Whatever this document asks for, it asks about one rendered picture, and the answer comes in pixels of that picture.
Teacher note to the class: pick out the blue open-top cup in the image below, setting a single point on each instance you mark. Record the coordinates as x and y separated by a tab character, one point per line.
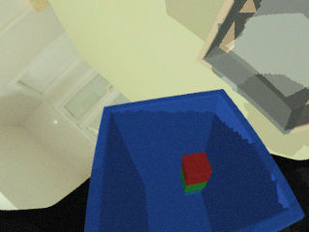
135	185

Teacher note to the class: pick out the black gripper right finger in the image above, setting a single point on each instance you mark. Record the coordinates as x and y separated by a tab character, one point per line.
296	173

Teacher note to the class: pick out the red block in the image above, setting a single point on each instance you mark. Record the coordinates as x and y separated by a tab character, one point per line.
196	169

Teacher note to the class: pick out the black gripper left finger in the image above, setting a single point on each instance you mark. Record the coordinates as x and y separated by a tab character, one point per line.
68	215

